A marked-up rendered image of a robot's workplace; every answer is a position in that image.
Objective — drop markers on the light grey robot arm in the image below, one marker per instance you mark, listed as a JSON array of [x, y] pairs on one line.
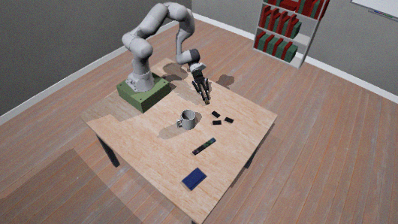
[[135, 41]]

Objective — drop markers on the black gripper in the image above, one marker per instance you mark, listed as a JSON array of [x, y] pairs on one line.
[[198, 74]]

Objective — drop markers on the grey mug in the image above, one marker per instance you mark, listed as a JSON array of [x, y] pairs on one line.
[[187, 121]]

